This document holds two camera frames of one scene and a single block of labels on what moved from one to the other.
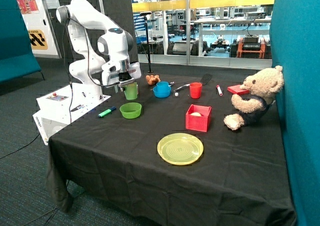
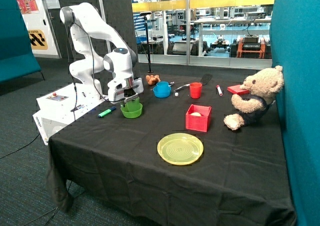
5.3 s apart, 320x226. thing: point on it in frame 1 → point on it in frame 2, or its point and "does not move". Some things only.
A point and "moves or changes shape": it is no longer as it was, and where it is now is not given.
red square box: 197,117 does not move
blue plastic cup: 162,87 does not move
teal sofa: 17,59 does not move
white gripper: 110,72 → 125,89
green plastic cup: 131,91 moves or changes shape
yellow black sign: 37,39 does not move
